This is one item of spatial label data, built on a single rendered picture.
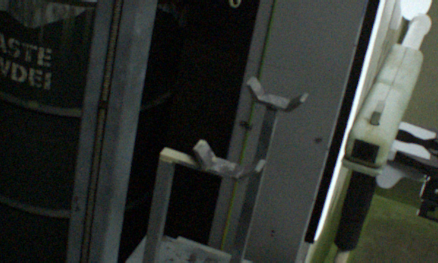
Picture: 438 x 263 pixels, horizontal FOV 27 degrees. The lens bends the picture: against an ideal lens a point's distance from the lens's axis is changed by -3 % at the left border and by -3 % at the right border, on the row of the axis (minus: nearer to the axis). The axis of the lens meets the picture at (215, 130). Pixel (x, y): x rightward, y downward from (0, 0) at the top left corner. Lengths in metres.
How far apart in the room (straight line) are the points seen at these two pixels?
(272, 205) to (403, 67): 0.64
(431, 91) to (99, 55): 2.12
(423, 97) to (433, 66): 0.11
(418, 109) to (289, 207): 1.47
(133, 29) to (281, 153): 0.64
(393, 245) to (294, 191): 1.28
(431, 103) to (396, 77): 2.01
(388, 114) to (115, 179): 0.38
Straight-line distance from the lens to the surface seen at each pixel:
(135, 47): 1.11
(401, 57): 1.19
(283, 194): 1.71
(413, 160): 1.05
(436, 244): 3.03
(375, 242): 2.94
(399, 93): 1.08
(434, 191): 1.09
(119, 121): 1.15
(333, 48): 1.57
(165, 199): 1.09
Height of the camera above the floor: 1.63
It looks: 29 degrees down
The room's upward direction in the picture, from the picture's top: 12 degrees clockwise
